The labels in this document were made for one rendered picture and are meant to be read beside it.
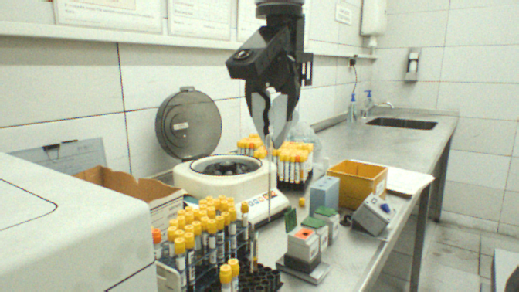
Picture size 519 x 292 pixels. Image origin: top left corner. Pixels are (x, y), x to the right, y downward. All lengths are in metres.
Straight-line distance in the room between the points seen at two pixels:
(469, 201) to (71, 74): 2.83
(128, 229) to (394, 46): 2.86
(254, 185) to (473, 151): 2.35
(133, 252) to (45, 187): 0.09
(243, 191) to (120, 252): 0.61
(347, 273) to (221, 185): 0.33
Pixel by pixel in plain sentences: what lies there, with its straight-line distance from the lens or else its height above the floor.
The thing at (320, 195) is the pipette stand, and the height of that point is 0.96.
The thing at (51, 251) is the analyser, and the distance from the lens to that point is 0.20.
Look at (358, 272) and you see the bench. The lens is 0.69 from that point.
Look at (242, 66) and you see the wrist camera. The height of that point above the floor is 1.26.
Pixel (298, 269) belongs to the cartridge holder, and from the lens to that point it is 0.65.
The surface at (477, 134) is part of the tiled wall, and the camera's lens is 2.95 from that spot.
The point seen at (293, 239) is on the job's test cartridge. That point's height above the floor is 0.95.
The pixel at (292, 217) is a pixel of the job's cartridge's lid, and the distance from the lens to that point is 0.64.
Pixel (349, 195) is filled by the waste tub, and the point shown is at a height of 0.92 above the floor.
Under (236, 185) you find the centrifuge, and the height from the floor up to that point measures 0.98.
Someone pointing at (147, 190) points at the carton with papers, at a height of 1.00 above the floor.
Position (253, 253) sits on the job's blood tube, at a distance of 0.60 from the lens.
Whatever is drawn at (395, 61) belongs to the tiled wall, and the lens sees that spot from 2.98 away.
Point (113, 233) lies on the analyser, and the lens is 0.22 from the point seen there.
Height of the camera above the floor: 1.26
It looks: 14 degrees down
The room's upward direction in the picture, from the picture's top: straight up
